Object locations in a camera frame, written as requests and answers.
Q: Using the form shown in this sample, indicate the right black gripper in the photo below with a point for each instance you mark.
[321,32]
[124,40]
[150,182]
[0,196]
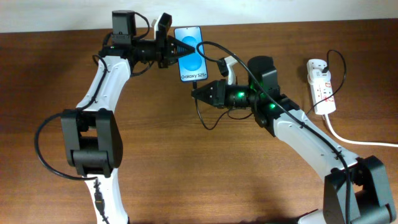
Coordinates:
[221,93]

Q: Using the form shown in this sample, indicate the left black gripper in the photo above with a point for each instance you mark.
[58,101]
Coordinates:
[165,46]

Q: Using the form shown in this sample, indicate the blue screen smartphone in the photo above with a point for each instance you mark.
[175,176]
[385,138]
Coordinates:
[192,67]

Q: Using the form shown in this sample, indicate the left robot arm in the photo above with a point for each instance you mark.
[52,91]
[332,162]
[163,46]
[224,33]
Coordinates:
[92,140]

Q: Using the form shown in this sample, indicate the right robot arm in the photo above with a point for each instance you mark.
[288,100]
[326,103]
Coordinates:
[356,190]

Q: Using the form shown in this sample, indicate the white USB charger plug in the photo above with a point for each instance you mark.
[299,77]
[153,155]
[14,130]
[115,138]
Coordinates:
[317,76]

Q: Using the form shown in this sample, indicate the white power strip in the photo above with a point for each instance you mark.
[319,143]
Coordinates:
[321,92]

